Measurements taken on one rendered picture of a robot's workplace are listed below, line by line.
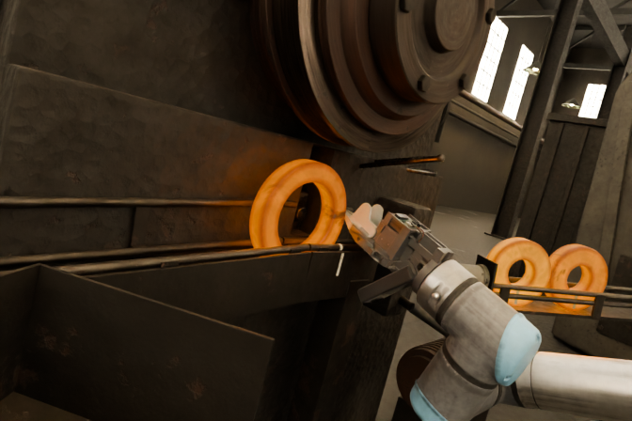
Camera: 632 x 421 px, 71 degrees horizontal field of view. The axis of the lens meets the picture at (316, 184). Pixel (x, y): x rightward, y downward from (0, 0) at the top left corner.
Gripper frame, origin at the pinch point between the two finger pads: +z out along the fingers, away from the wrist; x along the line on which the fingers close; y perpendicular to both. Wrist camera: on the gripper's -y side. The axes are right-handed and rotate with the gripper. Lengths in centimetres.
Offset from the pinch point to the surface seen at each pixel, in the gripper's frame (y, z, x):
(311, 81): 20.7, 1.4, 22.7
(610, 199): 22, 14, -266
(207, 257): -3.6, -6.4, 32.8
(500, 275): -0.3, -18.5, -36.4
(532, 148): 27, 276, -843
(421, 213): 5.3, -4.5, -15.8
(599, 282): 7, -32, -58
